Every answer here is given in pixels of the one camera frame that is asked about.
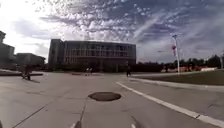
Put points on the dark building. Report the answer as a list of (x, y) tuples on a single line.
[(13, 58)]

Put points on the person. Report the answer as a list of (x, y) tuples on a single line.
[(128, 70), (26, 71)]

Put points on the pole with red banner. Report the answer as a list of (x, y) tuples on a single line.
[(176, 50)]

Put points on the large curved glass building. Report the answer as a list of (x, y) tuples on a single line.
[(90, 53)]

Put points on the group of people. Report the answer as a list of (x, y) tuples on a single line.
[(88, 70)]

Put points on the row of trees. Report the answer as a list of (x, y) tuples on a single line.
[(180, 64)]

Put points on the low dark planter wall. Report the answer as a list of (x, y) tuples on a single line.
[(16, 74)]

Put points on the round dark manhole cover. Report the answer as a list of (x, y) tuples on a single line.
[(104, 96)]

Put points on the pale concrete kerb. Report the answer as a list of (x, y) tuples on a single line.
[(173, 84)]

